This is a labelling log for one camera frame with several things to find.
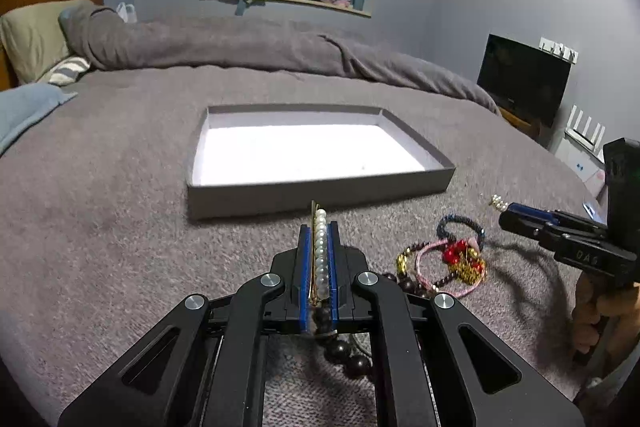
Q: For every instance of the light blue blanket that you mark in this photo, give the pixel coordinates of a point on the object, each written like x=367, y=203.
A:
x=25, y=106

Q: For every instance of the grey bed blanket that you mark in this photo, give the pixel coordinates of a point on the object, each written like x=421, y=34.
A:
x=96, y=241

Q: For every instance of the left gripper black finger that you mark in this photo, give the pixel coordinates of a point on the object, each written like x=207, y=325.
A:
x=544, y=233

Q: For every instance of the white wall hook rack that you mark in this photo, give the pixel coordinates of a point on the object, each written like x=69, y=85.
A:
x=558, y=49

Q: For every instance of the person's right hand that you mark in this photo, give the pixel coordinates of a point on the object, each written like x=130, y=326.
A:
x=589, y=309

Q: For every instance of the black television screen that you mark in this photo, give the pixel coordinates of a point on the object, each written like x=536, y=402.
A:
x=523, y=78

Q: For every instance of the white wifi router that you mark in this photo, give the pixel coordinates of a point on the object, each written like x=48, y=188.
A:
x=585, y=131

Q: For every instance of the patterned sleeve forearm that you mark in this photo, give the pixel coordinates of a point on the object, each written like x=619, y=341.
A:
x=597, y=393

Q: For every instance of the grey shallow cardboard tray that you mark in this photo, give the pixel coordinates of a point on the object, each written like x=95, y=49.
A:
x=259, y=159

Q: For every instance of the white plastic bag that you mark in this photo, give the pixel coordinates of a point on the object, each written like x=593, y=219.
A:
x=127, y=12

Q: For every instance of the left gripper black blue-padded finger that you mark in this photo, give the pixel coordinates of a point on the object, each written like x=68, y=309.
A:
x=557, y=216

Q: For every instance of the striped grey white pillow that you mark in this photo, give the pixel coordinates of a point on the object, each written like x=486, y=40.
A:
x=66, y=72

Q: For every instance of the garnet bead bracelet gold charm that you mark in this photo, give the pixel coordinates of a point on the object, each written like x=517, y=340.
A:
x=408, y=266

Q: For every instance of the wooden tv stand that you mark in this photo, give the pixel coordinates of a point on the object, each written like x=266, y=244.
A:
x=530, y=128

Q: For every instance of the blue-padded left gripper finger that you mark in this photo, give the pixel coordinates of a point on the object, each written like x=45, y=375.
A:
x=342, y=265
x=297, y=277

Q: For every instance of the olive green pillow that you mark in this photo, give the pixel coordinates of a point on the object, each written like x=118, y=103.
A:
x=33, y=38

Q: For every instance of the wooden window shelf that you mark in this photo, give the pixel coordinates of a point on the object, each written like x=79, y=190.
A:
x=315, y=4

